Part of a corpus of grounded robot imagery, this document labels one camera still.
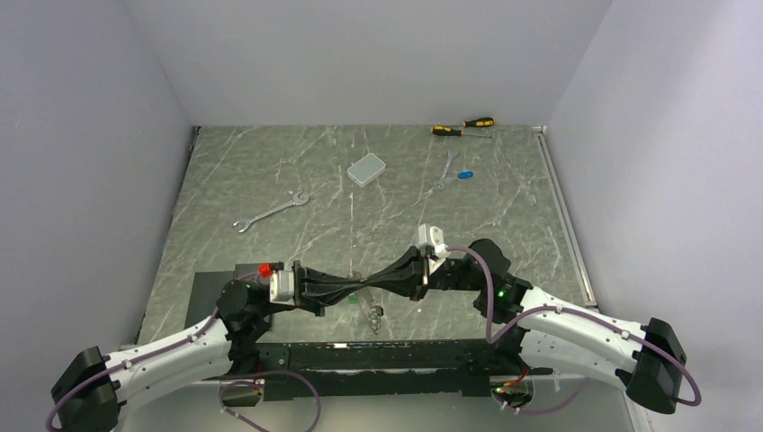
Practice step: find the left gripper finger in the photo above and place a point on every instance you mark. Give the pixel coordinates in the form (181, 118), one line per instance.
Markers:
(313, 279)
(316, 298)

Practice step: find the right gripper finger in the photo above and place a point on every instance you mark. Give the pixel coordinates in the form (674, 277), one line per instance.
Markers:
(408, 286)
(406, 268)

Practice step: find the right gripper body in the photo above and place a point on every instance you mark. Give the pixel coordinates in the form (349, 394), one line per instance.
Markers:
(447, 275)

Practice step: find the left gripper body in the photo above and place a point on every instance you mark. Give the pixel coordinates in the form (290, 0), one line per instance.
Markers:
(297, 284)

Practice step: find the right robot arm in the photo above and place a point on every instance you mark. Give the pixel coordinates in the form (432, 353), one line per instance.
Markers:
(539, 330)

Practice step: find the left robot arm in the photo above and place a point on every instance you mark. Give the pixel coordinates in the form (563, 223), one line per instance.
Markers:
(97, 389)

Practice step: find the small silver wrench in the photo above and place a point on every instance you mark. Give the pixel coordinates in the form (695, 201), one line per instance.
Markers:
(452, 154)

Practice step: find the large silver wrench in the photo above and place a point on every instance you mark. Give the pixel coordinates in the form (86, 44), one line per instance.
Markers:
(299, 198)

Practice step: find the clear plastic box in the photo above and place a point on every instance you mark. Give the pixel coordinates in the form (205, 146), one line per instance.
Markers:
(366, 169)

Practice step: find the lower yellow black screwdriver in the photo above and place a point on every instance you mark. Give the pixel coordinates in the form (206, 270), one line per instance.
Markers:
(447, 131)

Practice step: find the yellow black screwdriver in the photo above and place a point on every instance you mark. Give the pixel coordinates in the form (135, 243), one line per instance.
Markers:
(447, 131)
(481, 123)

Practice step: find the upper yellow black screwdriver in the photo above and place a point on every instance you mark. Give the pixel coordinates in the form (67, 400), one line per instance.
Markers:
(481, 123)

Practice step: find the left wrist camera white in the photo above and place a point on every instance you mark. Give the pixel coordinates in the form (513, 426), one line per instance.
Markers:
(279, 284)

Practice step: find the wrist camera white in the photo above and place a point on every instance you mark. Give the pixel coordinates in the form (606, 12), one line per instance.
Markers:
(279, 284)
(430, 238)

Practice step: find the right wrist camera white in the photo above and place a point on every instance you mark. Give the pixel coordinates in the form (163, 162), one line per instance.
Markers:
(430, 238)

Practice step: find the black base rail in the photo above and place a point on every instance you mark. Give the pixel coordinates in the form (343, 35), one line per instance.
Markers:
(469, 367)

